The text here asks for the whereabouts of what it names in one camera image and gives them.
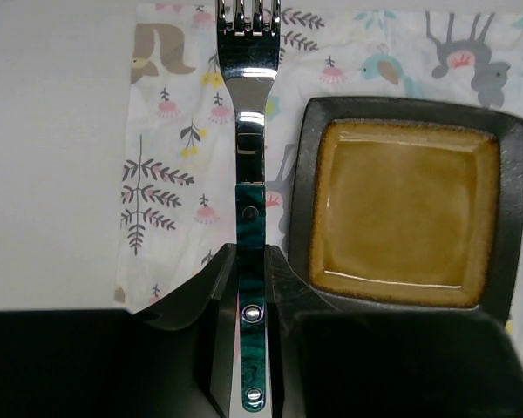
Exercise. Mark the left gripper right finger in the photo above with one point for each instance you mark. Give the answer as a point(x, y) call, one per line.
point(372, 362)

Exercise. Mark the square black yellow plate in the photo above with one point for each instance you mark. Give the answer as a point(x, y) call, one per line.
point(405, 203)

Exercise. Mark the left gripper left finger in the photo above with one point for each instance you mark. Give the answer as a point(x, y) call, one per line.
point(171, 359)

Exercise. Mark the fork with teal handle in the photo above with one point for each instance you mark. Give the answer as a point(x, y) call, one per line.
point(248, 46)

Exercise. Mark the floral patterned cloth placemat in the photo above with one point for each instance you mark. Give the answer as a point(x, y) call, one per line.
point(177, 187)

